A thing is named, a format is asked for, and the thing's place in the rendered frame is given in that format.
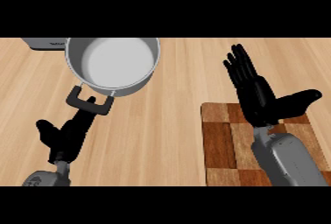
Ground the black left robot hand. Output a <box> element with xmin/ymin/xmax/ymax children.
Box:
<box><xmin>35</xmin><ymin>96</ymin><xmax>99</xmax><ymax>165</ymax></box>

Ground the checkered wooden cutting board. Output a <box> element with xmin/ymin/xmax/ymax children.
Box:
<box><xmin>199</xmin><ymin>101</ymin><xmax>331</xmax><ymax>187</ymax></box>

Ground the grey metal pot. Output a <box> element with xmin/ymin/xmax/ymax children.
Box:
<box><xmin>63</xmin><ymin>38</ymin><xmax>161</xmax><ymax>116</ymax></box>

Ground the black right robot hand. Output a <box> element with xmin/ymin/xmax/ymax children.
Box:
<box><xmin>221</xmin><ymin>43</ymin><xmax>323</xmax><ymax>128</ymax></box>

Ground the grey appliance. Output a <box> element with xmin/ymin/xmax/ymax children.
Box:
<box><xmin>19</xmin><ymin>38</ymin><xmax>67</xmax><ymax>52</ymax></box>

